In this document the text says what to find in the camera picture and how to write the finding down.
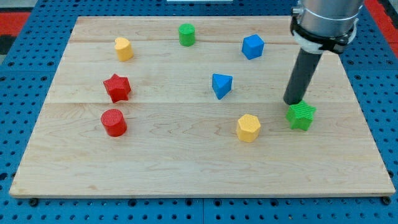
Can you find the yellow heart block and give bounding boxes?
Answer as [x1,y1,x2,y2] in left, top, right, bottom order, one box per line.
[114,37,134,62]

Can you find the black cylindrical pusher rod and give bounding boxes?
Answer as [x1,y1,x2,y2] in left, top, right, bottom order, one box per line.
[283,49,322,105]

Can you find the green star block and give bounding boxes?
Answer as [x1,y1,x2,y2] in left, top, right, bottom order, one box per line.
[285,100,317,131]

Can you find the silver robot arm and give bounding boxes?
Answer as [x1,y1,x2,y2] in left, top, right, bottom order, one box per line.
[290,0,364,54]

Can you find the blue triangle block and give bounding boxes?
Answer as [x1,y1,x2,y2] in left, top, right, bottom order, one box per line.
[212,73,233,100]

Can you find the green cylinder block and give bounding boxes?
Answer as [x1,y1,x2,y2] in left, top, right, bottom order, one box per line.
[178,23,195,47]

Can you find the blue cube block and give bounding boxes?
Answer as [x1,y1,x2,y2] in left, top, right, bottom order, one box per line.
[241,34,264,60]

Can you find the red cylinder block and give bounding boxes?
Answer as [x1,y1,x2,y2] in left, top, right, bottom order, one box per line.
[100,109,127,137]

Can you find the yellow hexagon block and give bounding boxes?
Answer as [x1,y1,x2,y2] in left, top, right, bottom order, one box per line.
[236,114,261,142]

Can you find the red star block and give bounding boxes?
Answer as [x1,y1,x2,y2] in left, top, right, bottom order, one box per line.
[103,74,131,103]

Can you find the wooden board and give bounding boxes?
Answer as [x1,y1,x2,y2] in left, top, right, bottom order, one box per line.
[9,16,396,198]

